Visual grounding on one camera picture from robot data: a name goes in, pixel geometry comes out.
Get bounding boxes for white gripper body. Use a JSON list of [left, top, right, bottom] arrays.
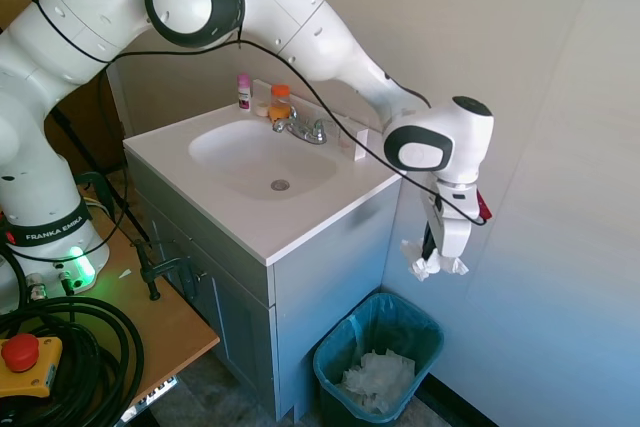
[[418, 180, 480, 259]]

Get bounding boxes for white tissue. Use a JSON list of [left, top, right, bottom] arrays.
[[398, 239, 470, 282]]

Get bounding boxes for clear blue bin liner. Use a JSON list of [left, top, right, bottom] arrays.
[[312, 291, 446, 391]]

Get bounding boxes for dark teal trash bin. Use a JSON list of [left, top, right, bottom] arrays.
[[312, 291, 446, 424]]

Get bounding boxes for grey vanity cabinet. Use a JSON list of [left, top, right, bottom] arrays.
[[124, 151, 404, 423]]

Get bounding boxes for white sink countertop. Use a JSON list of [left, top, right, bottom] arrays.
[[122, 100, 404, 267]]

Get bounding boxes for pile of discarded white tissues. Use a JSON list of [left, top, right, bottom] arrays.
[[335, 349, 417, 416]]

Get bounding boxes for chrome faucet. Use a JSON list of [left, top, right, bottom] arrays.
[[271, 105, 335, 146]]

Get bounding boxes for orange bottle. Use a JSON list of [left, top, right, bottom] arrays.
[[267, 84, 292, 122]]

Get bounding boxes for white bottle with pink cap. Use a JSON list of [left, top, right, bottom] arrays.
[[236, 73, 254, 112]]

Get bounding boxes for wooden table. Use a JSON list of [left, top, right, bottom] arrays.
[[0, 206, 221, 423]]

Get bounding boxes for black screw clamp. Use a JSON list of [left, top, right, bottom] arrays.
[[132, 239, 207, 302]]

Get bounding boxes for black tripod stand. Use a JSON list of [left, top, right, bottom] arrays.
[[47, 106, 151, 243]]

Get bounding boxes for yellow emergency stop box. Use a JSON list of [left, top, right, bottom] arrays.
[[0, 335, 64, 394]]

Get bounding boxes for thin black cable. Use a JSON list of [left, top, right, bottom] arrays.
[[20, 0, 494, 228]]

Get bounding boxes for thick black cable coil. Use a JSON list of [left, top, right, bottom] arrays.
[[0, 246, 146, 427]]

